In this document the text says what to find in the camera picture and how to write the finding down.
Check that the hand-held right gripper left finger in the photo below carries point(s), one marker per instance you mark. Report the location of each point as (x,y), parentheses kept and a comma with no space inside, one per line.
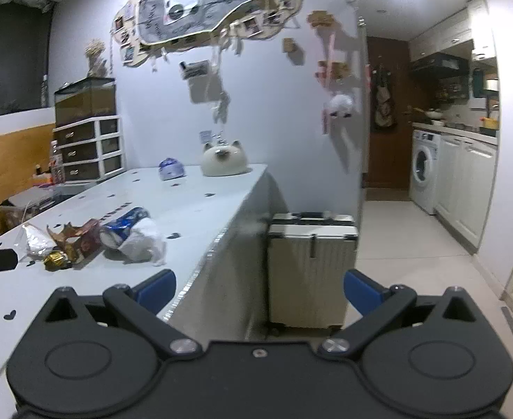
(158,291)

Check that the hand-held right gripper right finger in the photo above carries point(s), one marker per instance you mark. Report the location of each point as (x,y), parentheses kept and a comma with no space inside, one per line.
(362,291)

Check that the clear plastic wrapper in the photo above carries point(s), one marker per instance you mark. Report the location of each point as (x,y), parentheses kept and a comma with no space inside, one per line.
(36,238)

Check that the white plastic bag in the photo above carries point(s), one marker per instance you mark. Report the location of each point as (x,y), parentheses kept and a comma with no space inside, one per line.
(146,242)

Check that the gold foil wrapper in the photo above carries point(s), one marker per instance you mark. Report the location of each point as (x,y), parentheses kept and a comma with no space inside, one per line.
(56,260)

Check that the crushed blue soda can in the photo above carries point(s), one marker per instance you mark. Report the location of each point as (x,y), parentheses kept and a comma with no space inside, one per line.
(123,227)

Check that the brown wrapper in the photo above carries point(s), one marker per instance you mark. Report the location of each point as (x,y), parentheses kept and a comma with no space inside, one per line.
(66,232)

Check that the red snack wrapper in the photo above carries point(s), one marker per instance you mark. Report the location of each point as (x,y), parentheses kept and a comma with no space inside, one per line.
(88,241)

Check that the white ribbed suitcase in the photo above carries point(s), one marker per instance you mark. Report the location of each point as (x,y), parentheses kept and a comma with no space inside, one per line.
(311,270)

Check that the clear plastic storage box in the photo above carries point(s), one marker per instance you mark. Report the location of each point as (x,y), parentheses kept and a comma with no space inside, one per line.
(25,209)

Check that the standing water bottle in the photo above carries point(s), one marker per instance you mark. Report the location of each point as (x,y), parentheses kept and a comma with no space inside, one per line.
(56,163)

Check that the blue tissue pack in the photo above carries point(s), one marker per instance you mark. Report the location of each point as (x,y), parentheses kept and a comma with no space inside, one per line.
(172,169)

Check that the white washing machine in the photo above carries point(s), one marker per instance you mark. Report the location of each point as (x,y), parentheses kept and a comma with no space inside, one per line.
(424,169)

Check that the white drawer cabinet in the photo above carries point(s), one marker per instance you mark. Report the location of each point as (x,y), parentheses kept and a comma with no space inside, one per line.
(88,150)

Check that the cat-shaped ceramic ornament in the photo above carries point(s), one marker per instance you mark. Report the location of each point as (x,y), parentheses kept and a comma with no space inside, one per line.
(223,162)

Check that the white kitchen base cabinets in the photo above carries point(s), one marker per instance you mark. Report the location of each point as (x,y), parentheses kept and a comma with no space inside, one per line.
(468,187)

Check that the brown wooden door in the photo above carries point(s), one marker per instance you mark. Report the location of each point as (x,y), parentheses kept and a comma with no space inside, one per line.
(387,139)

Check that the small metal ornament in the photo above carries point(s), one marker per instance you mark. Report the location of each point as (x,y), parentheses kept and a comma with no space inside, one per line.
(218,137)

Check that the glass fish tank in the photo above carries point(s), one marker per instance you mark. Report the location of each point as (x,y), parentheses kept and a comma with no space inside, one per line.
(85,102)

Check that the white plush sheep toy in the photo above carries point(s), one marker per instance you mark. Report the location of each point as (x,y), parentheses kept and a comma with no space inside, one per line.
(341,105)

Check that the dark window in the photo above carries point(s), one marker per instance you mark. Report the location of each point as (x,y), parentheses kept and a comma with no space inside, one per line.
(12,52)

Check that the dried flower vase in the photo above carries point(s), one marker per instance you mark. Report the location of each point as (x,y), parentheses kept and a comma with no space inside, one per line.
(95,59)

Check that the black range hood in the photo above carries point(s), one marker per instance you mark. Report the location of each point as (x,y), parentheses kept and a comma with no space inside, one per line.
(440,63)

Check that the white upper kitchen cabinets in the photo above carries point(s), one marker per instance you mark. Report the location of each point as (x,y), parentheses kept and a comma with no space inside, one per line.
(452,30)

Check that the white wall switch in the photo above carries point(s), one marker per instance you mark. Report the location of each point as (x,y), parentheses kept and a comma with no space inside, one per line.
(204,135)

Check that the photo wall board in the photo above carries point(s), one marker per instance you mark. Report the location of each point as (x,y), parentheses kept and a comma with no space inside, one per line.
(204,4)

